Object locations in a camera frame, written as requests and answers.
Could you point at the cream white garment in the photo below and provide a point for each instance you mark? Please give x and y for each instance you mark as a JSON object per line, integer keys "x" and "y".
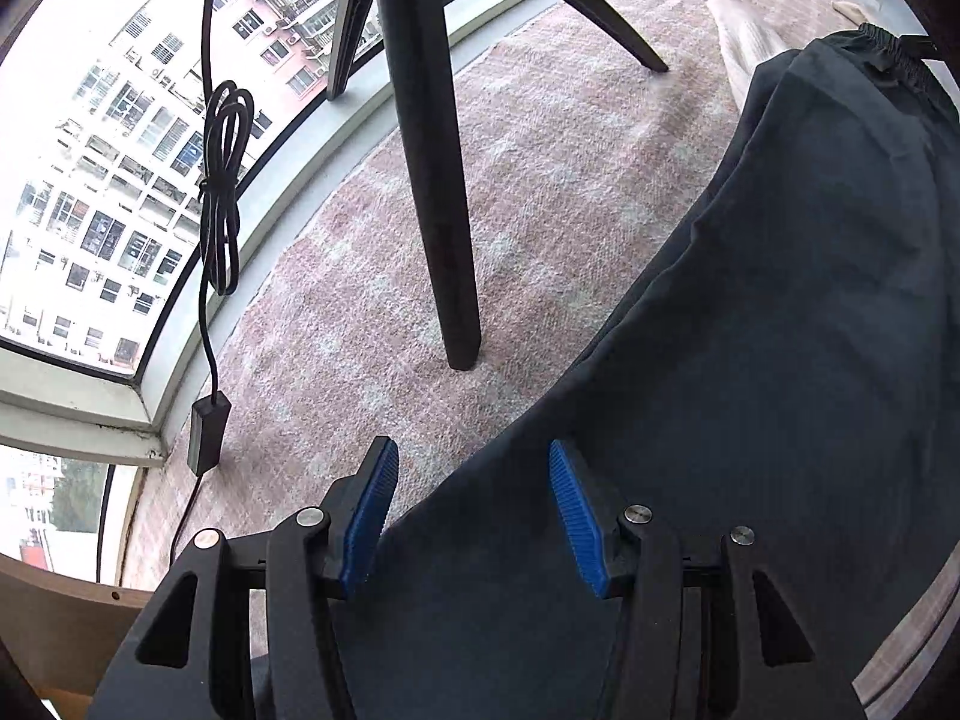
{"x": 746, "y": 34}

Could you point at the pink plaid mat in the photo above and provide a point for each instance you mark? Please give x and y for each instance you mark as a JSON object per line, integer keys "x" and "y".
{"x": 562, "y": 165}

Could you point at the large wooden board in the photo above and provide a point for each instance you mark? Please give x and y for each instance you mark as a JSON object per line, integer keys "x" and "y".
{"x": 60, "y": 615}

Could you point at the white window frame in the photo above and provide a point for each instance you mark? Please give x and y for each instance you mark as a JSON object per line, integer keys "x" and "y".
{"x": 75, "y": 397}

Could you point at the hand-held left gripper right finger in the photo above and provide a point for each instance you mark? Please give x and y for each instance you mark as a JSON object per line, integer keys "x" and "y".
{"x": 577, "y": 517}

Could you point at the dark grey pants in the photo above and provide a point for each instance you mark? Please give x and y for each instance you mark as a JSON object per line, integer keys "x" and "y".
{"x": 750, "y": 315}

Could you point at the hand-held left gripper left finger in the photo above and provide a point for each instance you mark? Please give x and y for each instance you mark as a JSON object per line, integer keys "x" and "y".
{"x": 371, "y": 517}

